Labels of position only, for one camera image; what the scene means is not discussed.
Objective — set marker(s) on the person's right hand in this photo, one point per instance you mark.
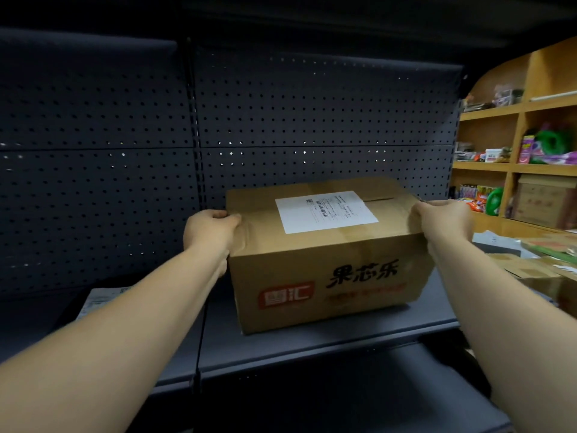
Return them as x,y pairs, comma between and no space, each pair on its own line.
444,220

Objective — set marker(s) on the person's left hand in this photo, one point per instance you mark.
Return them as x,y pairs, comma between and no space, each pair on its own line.
208,234

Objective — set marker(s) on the person's right fingers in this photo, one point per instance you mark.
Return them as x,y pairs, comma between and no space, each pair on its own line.
426,203

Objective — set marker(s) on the person's left thumb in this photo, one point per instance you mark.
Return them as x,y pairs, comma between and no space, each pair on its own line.
227,216

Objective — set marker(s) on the brown cardboard box with label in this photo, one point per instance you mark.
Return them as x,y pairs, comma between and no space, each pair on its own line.
324,261

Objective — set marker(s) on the person's left forearm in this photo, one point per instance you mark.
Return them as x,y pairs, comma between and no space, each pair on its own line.
97,338

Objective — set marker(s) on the person's right forearm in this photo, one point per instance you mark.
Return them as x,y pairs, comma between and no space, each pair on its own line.
505,329

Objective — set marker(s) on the row of colourful small packets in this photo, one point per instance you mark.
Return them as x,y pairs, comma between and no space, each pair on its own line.
471,196

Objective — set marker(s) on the green round bottle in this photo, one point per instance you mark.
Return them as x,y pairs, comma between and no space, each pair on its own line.
496,201

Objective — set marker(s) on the white small box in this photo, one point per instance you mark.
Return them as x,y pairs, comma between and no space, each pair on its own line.
496,154

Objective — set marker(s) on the dark metal pegboard shelf unit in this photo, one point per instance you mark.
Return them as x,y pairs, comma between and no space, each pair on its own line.
135,175

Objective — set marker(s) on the pink packet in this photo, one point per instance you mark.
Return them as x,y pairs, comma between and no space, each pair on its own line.
526,149

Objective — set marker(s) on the small brown cardboard box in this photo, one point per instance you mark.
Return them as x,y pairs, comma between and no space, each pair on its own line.
543,200

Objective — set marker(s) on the wooden shelf unit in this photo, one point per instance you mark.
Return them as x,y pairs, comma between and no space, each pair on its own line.
518,130

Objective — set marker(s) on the flattened cardboard pieces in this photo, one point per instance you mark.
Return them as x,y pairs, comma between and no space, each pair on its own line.
536,261

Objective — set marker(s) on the clear packets of small goods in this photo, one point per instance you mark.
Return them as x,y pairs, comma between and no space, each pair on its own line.
498,98

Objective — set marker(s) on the green plastic toy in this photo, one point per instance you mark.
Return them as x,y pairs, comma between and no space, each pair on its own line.
554,140

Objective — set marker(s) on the white paper sheet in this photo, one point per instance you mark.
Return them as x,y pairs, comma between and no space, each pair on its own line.
97,299

